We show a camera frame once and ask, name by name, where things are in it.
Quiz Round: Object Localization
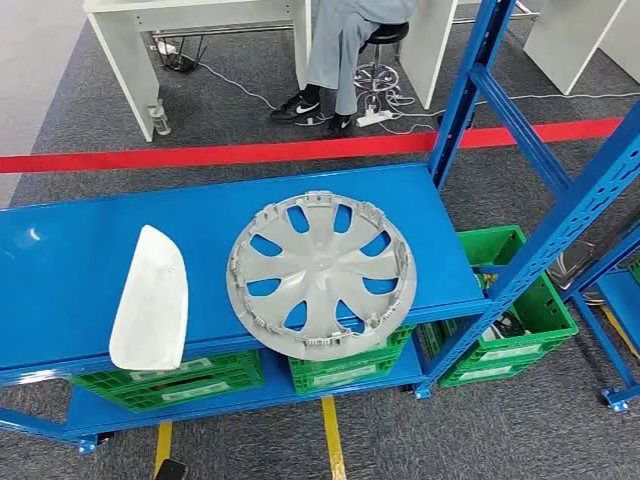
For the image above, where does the person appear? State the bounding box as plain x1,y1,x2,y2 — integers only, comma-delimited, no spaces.
269,0,418,137

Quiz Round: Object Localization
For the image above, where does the black cable tangle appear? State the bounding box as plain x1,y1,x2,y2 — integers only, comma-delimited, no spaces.
153,34,208,74

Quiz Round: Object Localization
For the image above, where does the black round stool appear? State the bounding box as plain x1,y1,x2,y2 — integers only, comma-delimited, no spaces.
355,21,410,94

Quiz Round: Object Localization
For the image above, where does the white curved plastic panel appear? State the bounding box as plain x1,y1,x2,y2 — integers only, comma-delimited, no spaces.
108,224,189,373

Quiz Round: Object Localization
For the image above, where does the grey plastic wheel cover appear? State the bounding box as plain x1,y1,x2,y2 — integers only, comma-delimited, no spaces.
226,190,417,362

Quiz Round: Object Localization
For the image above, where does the white floor cable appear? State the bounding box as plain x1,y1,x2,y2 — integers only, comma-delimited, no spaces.
197,60,278,112
377,91,640,137

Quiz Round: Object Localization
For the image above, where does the yellow floor tape square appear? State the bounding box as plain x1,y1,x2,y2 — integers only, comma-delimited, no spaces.
152,396,347,480
599,304,640,362

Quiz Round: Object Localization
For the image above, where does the white power strip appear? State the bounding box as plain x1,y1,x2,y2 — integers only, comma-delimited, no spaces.
355,109,393,128

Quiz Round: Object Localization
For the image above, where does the blue metal shelf rack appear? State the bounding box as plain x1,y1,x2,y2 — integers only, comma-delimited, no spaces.
562,218,640,415
0,0,640,458

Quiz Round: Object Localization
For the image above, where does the white wire bundle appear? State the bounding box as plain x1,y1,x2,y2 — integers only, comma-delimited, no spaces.
475,271,527,343

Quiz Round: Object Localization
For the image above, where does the clear water bottle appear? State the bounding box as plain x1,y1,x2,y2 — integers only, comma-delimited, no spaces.
147,99,172,137

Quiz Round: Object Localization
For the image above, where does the red barrier belt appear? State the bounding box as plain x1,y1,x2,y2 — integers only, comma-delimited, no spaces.
0,117,623,176

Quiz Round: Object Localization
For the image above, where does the chrome barrier stanchion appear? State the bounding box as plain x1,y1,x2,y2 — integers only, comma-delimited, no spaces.
546,239,597,293

